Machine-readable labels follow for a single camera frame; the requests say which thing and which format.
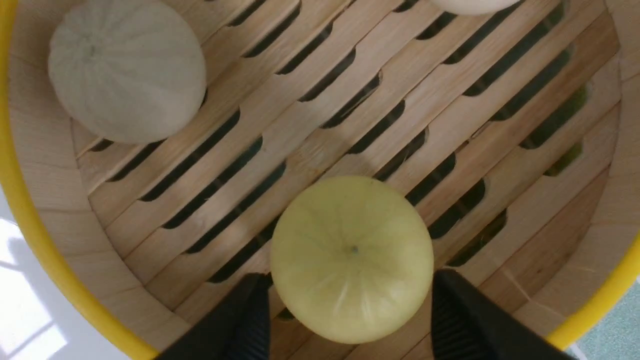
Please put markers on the white steamed bun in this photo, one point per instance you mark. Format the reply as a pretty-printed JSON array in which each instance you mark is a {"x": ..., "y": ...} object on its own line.
[
  {"x": 129, "y": 71},
  {"x": 473, "y": 7}
]

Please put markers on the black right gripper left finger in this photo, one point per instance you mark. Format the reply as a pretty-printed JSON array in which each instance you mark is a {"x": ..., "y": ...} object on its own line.
[{"x": 238, "y": 328}]

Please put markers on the white steamed bun back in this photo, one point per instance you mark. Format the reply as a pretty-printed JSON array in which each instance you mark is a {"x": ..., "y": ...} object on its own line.
[{"x": 473, "y": 7}]

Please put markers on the white steamed bun front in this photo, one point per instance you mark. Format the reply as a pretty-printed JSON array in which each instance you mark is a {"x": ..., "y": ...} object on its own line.
[{"x": 129, "y": 71}]

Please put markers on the white square plate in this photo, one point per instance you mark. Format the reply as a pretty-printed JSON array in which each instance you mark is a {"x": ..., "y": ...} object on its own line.
[{"x": 36, "y": 321}]

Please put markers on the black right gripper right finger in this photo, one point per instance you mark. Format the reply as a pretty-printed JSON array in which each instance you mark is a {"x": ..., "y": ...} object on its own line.
[{"x": 466, "y": 325}]

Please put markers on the yellow bamboo steamer basket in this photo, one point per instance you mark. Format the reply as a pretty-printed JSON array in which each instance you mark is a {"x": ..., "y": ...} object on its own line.
[{"x": 514, "y": 134}]

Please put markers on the yellow steamed bun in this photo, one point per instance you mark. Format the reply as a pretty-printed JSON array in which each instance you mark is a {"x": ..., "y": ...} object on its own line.
[{"x": 351, "y": 259}]

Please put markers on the green checkered tablecloth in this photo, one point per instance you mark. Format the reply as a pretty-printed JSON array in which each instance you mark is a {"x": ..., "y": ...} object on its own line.
[{"x": 616, "y": 336}]

